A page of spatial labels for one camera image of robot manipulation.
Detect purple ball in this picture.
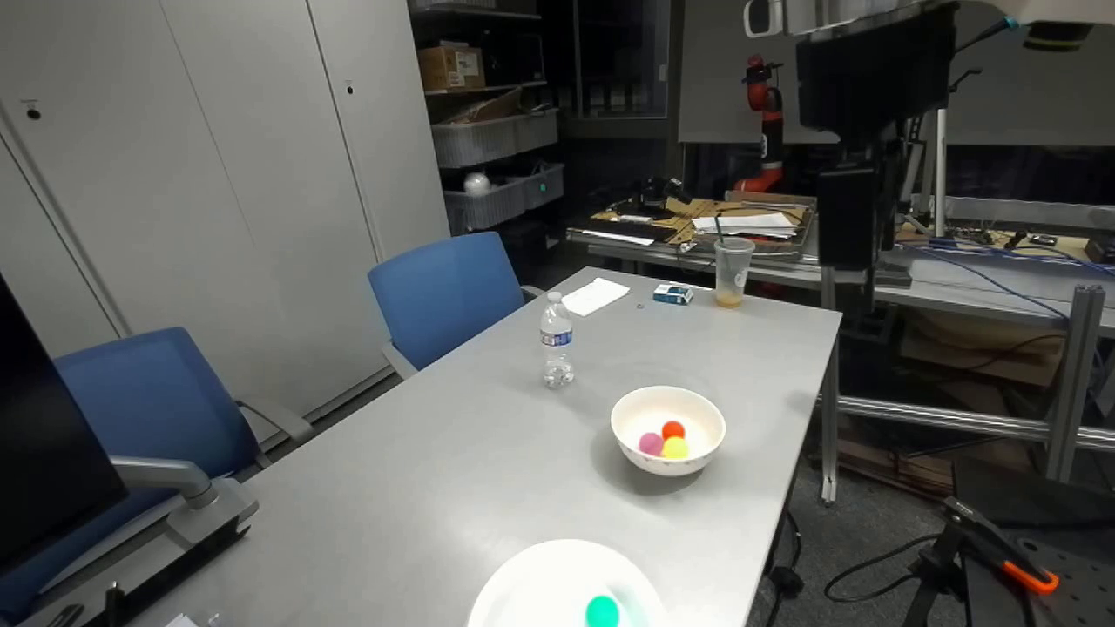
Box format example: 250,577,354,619
639,432,664,456

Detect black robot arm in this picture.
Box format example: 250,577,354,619
800,0,954,303

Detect white ceramic bowl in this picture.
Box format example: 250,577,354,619
611,385,729,478

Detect orange ball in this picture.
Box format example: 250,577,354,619
658,421,688,441

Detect yellow ball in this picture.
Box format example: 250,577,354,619
664,434,689,458

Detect white plate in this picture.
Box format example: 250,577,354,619
467,541,671,627

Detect green ball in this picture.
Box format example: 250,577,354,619
586,594,620,627

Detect clear plastic water bottle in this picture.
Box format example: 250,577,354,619
542,291,577,391

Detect white paper sheet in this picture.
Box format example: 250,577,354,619
565,278,627,318

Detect small blue box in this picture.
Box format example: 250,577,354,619
651,282,693,307

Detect blue chair far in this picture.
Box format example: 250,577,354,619
368,231,542,379

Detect blue chair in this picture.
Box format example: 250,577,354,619
0,328,261,622
368,231,542,379

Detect grey storage bins shelf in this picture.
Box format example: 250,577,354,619
431,109,565,232

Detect clear plastic cup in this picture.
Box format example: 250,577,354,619
716,238,757,307

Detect cardboard box on shelf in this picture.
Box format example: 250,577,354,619
420,43,486,89

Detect red fire extinguisher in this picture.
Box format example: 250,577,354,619
740,54,786,192

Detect grey monitor stand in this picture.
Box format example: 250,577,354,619
20,454,261,627

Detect blue chair near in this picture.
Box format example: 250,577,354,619
0,328,261,622

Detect grey metal workbench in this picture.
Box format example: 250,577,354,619
565,196,1115,498

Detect black orange clamp tool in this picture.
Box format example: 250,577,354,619
903,498,1060,627

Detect black monitor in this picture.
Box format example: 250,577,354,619
0,278,125,569

